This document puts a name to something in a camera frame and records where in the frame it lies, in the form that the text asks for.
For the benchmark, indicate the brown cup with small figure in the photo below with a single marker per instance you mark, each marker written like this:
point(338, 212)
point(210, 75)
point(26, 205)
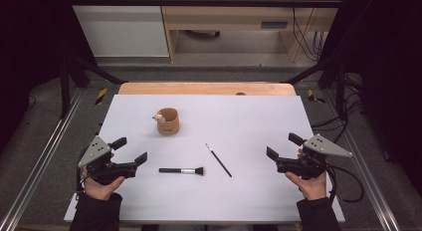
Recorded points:
point(169, 123)

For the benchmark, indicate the white cabinet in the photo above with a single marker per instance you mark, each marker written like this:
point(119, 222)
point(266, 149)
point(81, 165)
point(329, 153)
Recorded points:
point(121, 28)

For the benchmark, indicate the yellow black floor tape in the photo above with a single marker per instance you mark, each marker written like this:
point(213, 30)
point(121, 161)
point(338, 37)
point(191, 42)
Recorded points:
point(313, 96)
point(101, 96)

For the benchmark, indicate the person's left hand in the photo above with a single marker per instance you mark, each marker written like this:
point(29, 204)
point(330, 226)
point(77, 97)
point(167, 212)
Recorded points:
point(99, 190)

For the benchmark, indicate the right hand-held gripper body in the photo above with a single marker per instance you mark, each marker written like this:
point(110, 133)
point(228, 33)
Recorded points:
point(307, 166)

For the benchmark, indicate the light wooden desk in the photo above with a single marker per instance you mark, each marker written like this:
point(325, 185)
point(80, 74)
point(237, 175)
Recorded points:
point(232, 20)

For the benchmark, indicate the aluminium floor rail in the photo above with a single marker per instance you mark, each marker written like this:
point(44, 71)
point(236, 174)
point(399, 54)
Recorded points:
point(36, 161)
point(368, 178)

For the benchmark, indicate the thick black makeup brush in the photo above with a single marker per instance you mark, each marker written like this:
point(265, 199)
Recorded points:
point(175, 170)

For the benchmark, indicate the black horizontal frame bar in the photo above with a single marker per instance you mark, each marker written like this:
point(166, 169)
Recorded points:
point(205, 2)

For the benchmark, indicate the person's right hand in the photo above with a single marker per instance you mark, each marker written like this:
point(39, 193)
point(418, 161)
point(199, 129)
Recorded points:
point(312, 187)

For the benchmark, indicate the wooden table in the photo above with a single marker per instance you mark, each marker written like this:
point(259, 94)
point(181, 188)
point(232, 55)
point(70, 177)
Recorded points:
point(205, 88)

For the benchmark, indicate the black metal frame stand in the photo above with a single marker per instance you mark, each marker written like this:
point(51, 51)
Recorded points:
point(340, 88)
point(65, 88)

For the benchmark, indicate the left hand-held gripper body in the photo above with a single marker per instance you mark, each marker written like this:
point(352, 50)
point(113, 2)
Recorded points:
point(101, 166)

